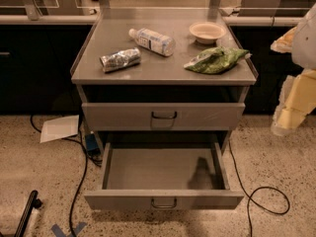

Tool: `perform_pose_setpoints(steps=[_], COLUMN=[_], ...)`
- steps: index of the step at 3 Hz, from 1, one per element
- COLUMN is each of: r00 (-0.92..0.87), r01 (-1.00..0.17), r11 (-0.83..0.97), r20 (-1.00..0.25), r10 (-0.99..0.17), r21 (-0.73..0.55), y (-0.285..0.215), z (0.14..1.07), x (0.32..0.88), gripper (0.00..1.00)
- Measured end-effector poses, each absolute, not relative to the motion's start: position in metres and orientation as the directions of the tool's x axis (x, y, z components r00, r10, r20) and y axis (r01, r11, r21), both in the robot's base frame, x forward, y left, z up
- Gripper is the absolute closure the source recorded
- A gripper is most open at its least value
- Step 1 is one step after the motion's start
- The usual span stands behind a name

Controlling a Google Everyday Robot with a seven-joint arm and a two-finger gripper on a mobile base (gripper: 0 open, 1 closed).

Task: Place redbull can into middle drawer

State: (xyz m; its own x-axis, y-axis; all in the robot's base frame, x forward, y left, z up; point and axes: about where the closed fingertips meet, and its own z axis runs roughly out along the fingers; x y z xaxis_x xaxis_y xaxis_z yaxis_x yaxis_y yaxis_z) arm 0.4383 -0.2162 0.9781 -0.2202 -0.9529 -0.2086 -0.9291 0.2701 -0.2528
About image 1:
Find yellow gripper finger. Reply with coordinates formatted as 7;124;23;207
271;27;296;53
271;69;316;136

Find open lower grey drawer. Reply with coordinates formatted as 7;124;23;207
85;142;244;210

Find blue tape cross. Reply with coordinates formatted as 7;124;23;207
50;221;88;237

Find closed upper grey drawer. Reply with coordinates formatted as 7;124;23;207
82;103;245;131

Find blue power adapter box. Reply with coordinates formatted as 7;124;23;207
85;133;100;156

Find clear plastic water bottle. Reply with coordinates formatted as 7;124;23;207
128;28;176;57

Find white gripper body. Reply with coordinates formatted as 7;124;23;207
291;4;316;69

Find green chip bag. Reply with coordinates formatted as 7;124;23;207
184;46;251;75

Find grey metal drawer cabinet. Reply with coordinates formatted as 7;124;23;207
72;8;258;146

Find black cable left floor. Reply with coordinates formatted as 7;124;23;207
30;114;103;237

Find white paper sheet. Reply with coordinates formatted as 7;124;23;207
39;115;79;143

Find metal lower drawer handle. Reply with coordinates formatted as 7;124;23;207
151;198;178;209

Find black cable right floor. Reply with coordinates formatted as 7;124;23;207
228;140;291;237

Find black upper drawer handle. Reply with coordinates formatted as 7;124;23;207
151;112;178;119

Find crushed silver redbull can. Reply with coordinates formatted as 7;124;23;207
100;47;141;73

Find white paper bowl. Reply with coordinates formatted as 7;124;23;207
190;22;226;44

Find black bar object on floor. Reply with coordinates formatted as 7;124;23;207
14;190;42;237

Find black cable floor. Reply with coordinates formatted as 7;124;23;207
30;114;103;237
228;140;291;237

